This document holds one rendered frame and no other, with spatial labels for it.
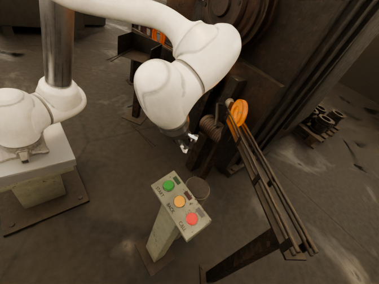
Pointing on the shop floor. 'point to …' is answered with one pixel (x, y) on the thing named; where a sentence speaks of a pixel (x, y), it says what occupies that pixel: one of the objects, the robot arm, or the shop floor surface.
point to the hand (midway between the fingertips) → (184, 146)
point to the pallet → (319, 125)
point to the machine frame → (286, 66)
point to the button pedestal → (169, 225)
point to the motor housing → (204, 141)
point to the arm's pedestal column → (40, 201)
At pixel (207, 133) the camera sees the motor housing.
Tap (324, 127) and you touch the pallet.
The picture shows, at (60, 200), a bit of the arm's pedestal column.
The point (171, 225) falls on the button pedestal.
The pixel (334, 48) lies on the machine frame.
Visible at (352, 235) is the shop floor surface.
